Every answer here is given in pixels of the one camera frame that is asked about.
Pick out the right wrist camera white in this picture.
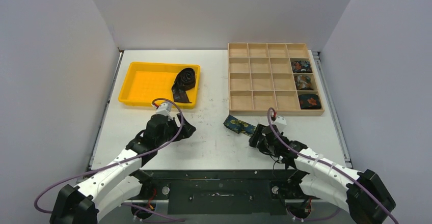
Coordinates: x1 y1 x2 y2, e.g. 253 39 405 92
272 115 287 130

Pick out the black patterned tie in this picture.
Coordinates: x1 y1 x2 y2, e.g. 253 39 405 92
171 68 196 103

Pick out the blue yellow floral tie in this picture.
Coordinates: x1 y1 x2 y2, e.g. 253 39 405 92
223 115 256 137

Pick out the purple cable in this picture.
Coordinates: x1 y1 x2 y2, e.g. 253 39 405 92
34 97 186 224
266 107 400 224

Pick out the rolled tie top slot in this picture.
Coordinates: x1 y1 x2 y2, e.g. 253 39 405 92
291 60 312 73

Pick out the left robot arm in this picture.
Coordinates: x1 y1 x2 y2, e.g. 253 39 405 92
49 114 196 223

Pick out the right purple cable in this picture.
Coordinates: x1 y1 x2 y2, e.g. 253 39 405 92
266 107 400 224

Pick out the rolled tie middle slot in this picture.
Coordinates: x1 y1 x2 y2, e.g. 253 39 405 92
294 75 314 91

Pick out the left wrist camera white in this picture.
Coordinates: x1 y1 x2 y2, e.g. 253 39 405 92
153 101 172 117

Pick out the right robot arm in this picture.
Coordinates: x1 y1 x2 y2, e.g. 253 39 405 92
249 124 396 223

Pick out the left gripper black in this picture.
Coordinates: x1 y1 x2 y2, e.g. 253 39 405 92
156 113 195 147

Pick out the wooden compartment box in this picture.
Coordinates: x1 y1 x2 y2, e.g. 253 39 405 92
228 42 325 116

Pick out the rolled tie slot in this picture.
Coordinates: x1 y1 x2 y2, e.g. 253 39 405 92
298 93 322 109
291 60 312 73
294 75 314 91

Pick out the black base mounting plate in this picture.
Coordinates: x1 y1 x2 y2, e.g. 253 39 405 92
131 170 309 215

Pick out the rolled tie bottom slot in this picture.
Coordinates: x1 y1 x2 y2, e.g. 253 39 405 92
298 93 322 109

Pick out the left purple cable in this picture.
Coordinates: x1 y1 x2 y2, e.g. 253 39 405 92
34 97 186 224

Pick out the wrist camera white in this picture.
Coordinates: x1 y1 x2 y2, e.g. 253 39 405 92
153 101 172 117
272 115 287 130

